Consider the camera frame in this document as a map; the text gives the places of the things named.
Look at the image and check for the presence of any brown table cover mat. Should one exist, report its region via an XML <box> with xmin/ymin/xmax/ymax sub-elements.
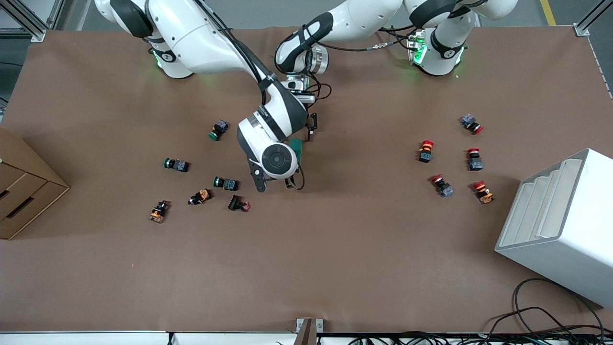
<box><xmin>0</xmin><ymin>24</ymin><xmax>613</xmax><ymax>334</ymax></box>

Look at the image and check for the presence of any brown cardboard box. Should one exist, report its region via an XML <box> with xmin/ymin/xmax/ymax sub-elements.
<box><xmin>0</xmin><ymin>127</ymin><xmax>70</xmax><ymax>241</ymax></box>

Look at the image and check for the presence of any white stepped storage bin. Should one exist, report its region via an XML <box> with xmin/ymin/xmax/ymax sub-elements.
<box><xmin>495</xmin><ymin>148</ymin><xmax>613</xmax><ymax>309</ymax></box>

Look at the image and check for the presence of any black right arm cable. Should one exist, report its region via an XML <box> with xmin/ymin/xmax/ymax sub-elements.
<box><xmin>194</xmin><ymin>0</ymin><xmax>278</xmax><ymax>92</ymax></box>

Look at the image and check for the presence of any aluminium camera post with bracket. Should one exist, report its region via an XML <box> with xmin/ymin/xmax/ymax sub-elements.
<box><xmin>293</xmin><ymin>317</ymin><xmax>324</xmax><ymax>345</ymax></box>

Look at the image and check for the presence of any black cable bundle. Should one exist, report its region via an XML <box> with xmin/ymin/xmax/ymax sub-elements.
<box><xmin>345</xmin><ymin>331</ymin><xmax>613</xmax><ymax>345</ymax></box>

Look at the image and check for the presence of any black cable loop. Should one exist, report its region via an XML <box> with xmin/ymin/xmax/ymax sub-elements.
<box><xmin>488</xmin><ymin>277</ymin><xmax>606</xmax><ymax>338</ymax></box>

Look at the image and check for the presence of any aluminium frame profile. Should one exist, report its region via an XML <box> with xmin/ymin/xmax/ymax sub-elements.
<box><xmin>573</xmin><ymin>0</ymin><xmax>613</xmax><ymax>37</ymax></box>
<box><xmin>0</xmin><ymin>0</ymin><xmax>65</xmax><ymax>43</ymax></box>

